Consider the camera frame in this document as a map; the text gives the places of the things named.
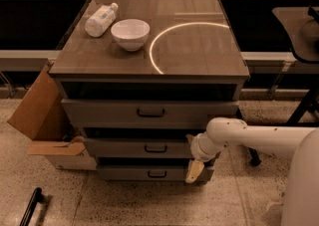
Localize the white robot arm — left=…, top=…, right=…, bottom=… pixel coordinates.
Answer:
left=185, top=117, right=319, bottom=226

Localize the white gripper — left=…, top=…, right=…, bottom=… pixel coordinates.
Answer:
left=185, top=132, right=216, bottom=183

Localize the white ceramic bowl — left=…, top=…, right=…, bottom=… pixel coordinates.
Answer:
left=111, top=19, right=151, bottom=52

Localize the white plastic bottle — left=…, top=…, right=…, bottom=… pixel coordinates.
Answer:
left=85, top=3, right=119, bottom=38

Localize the grey drawer cabinet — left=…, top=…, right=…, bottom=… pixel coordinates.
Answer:
left=50, top=0, right=249, bottom=169

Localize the grey drawer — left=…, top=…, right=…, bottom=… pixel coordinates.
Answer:
left=62, top=99, right=238, bottom=129
left=96, top=164, right=215, bottom=182
left=83, top=137, right=225, bottom=160

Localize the black bar lower left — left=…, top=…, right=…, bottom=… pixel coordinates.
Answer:
left=19, top=187, right=44, bottom=226

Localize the brown cardboard box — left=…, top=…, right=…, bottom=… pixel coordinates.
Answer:
left=8, top=64, right=96, bottom=170

